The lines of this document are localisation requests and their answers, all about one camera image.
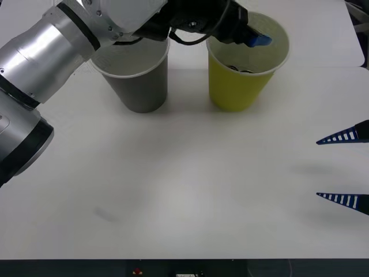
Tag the yellow-green plastic waste bin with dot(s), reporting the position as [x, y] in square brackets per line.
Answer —
[236, 89]

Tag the silver and black left arm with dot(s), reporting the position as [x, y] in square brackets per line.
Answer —
[43, 57]

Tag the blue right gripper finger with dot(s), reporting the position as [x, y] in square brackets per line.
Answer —
[361, 131]
[363, 203]

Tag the grey plastic waste bin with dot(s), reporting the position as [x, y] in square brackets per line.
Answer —
[141, 92]

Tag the black drink can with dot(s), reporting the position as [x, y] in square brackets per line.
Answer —
[234, 68]

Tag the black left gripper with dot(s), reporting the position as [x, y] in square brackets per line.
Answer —
[225, 20]

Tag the red button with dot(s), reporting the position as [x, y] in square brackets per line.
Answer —
[137, 271]

